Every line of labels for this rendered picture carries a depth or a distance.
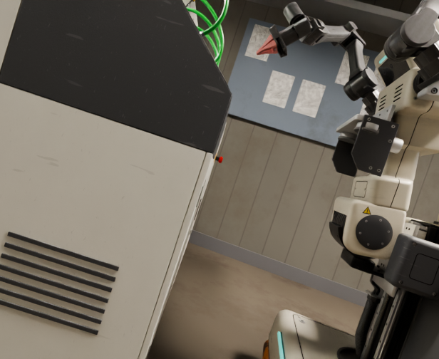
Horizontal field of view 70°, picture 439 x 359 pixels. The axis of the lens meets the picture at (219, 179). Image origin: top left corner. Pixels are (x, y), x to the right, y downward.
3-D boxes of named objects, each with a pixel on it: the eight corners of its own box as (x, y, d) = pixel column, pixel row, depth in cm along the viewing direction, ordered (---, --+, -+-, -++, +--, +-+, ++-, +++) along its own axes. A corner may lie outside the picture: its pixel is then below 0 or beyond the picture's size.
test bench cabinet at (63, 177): (120, 434, 84) (213, 154, 81) (-91, 369, 82) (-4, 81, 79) (163, 311, 154) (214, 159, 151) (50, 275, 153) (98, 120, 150)
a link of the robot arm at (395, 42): (446, 42, 78) (432, 53, 84) (421, 11, 79) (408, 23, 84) (416, 63, 78) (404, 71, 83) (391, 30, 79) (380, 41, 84)
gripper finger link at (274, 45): (252, 47, 121) (274, 35, 119) (260, 63, 120) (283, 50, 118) (249, 38, 115) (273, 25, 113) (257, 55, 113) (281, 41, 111)
